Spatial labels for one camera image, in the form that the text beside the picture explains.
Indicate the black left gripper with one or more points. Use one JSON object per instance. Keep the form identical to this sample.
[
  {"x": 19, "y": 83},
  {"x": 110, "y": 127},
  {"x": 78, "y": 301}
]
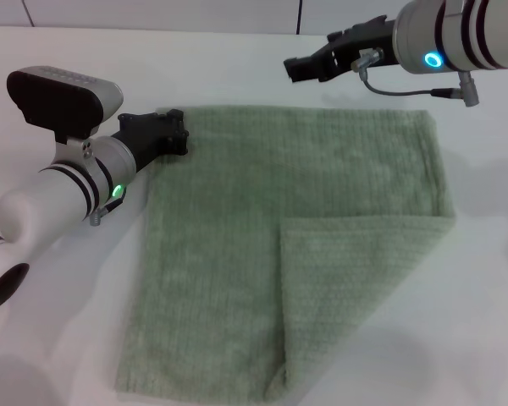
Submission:
[{"x": 146, "y": 137}]

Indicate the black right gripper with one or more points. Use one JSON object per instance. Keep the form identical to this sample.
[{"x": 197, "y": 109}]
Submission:
[{"x": 364, "y": 40}]

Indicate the green terry towel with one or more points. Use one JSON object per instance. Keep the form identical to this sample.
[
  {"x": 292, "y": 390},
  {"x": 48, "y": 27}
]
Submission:
[{"x": 258, "y": 211}]

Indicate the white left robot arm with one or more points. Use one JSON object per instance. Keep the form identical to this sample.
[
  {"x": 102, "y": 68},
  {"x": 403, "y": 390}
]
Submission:
[{"x": 46, "y": 199}]

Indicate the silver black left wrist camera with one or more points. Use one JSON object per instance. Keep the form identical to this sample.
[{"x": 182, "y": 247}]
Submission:
[{"x": 55, "y": 101}]

